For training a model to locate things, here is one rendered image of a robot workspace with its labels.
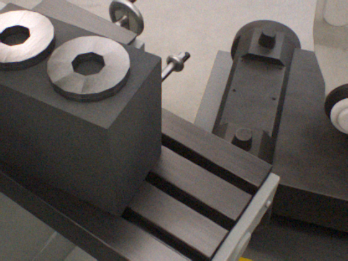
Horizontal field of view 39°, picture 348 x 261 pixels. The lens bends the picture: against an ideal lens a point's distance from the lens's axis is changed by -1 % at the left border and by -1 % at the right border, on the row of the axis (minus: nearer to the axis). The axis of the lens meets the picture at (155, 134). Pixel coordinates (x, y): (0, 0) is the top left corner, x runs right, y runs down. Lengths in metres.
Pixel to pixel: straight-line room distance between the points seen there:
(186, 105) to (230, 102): 0.78
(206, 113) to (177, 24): 0.96
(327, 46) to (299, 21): 1.40
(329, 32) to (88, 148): 0.60
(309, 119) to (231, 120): 0.20
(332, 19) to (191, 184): 0.43
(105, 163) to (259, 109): 0.72
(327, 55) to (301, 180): 0.28
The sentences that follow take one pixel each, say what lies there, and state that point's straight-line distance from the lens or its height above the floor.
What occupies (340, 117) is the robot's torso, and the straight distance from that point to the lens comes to 1.14.
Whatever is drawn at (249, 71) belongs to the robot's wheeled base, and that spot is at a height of 0.59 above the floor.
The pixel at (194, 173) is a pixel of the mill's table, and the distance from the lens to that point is 0.69.
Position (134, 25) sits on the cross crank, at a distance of 1.39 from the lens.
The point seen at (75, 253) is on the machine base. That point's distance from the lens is 1.45.
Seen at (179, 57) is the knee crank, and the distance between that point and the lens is 1.42.
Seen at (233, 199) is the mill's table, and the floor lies 0.93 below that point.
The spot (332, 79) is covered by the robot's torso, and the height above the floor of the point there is 0.74.
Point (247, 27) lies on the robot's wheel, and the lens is 1.47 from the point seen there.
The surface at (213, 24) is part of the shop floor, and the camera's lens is 2.37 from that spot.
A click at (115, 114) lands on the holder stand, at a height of 1.11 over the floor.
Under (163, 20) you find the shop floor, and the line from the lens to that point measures 2.38.
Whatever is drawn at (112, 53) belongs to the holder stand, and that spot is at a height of 1.13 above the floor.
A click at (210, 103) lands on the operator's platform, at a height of 0.40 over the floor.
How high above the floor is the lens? 1.51
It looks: 52 degrees down
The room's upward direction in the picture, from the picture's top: 1 degrees counter-clockwise
